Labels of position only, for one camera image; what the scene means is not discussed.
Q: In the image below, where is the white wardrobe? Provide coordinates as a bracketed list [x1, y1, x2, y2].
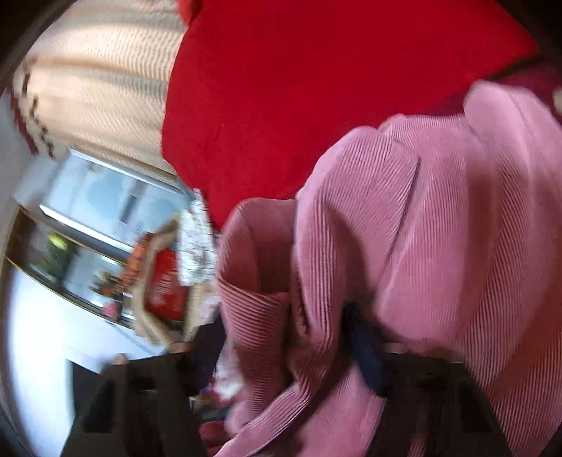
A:
[40, 149, 189, 260]

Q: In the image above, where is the red cushion with beige trim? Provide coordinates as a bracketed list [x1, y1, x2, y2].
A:
[131, 219, 219, 347]

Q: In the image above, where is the pink corduroy jacket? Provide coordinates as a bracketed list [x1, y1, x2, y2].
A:
[216, 82, 561, 456]

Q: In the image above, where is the person's hand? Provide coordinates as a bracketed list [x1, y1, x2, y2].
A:
[199, 420, 231, 456]

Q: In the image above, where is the gold framed mirror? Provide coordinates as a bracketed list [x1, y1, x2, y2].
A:
[4, 206, 133, 328]

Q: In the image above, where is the white speckled cloth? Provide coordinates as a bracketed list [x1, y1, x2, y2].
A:
[176, 189, 217, 287]

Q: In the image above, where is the orange patterned cloth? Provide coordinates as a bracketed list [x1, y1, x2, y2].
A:
[121, 232, 153, 291]

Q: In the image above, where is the red blanket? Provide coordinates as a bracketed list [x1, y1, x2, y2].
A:
[161, 1, 538, 227]

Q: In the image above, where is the beige curtain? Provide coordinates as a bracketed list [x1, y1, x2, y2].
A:
[11, 1, 186, 177]

